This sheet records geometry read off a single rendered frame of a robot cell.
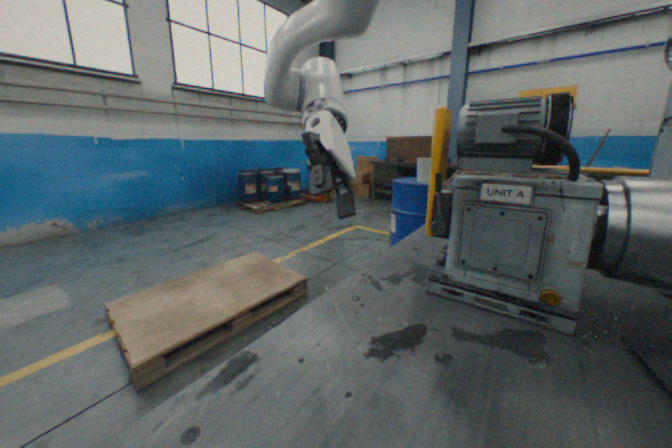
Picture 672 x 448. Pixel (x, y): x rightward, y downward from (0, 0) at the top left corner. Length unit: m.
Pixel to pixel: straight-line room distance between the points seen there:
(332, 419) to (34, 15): 5.23
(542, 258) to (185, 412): 0.79
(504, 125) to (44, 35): 5.14
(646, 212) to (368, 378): 0.65
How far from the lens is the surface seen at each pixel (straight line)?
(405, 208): 2.60
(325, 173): 0.36
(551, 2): 6.45
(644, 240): 0.83
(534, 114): 0.83
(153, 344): 1.93
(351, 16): 0.45
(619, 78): 6.16
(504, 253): 0.79
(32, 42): 5.20
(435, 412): 0.59
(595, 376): 0.79
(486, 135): 0.78
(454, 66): 6.08
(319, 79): 0.53
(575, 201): 0.78
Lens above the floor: 1.24
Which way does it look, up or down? 11 degrees down
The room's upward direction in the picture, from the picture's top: straight up
